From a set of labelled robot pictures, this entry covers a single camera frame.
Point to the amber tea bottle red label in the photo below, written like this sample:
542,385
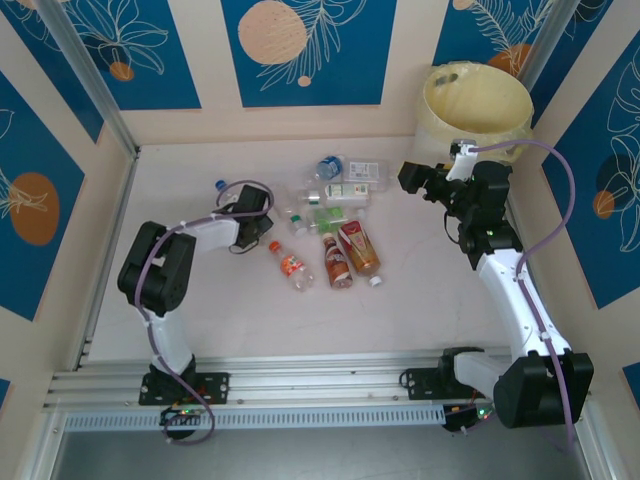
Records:
360,250

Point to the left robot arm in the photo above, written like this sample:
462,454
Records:
215,235

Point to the bottle white green label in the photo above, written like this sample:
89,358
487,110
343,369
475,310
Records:
347,191

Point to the aluminium corner post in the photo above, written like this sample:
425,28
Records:
550,40
87,70

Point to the clear bottle lime green label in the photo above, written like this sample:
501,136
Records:
327,216

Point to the aluminium side rail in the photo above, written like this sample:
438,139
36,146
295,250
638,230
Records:
110,250

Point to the cream lined waste bin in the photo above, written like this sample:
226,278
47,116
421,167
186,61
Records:
475,100

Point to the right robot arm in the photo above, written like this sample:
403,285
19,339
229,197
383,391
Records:
520,300

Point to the clear bottle blue yellow label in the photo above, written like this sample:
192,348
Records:
220,185

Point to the brown chocolate drink bottle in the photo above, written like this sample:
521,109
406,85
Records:
337,262

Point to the clear bottle orange cap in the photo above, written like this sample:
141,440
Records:
292,265

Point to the clear flat bottle white label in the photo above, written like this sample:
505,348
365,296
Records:
364,171

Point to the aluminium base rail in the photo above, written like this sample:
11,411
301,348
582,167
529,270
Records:
310,380

